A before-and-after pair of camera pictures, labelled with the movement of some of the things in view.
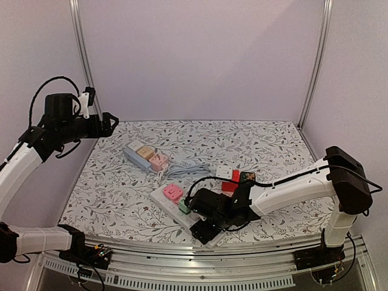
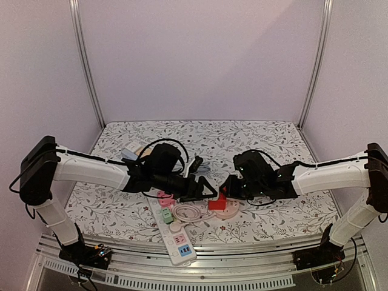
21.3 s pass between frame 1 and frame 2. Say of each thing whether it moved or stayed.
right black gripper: moved
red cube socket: moved
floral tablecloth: stayed
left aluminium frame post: stayed
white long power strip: moved
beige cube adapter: stayed
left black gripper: moved
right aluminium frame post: stayed
